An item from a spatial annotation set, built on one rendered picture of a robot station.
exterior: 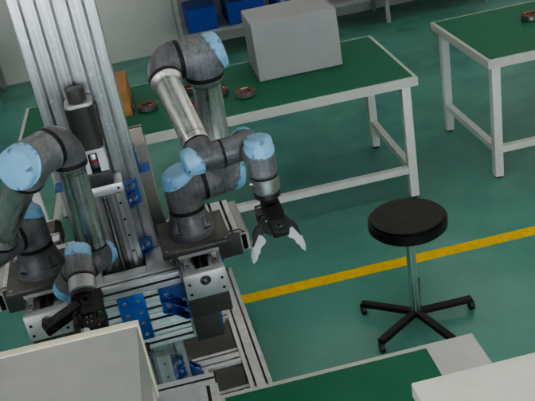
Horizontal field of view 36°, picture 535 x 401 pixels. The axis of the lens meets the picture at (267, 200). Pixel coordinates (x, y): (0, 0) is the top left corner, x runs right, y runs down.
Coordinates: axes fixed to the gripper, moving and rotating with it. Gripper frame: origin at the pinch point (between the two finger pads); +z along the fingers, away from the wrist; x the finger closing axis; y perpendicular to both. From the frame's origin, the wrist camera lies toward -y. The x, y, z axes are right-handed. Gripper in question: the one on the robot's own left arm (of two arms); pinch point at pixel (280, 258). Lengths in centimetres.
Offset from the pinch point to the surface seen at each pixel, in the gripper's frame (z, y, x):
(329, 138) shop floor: 115, 331, -97
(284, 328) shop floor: 115, 128, -14
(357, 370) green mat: 40.3, -5.0, -15.9
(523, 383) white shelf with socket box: -5, -76, -31
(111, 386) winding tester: -16, -57, 45
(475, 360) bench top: 41, -14, -48
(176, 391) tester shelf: 4, -38, 34
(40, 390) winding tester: -16, -53, 59
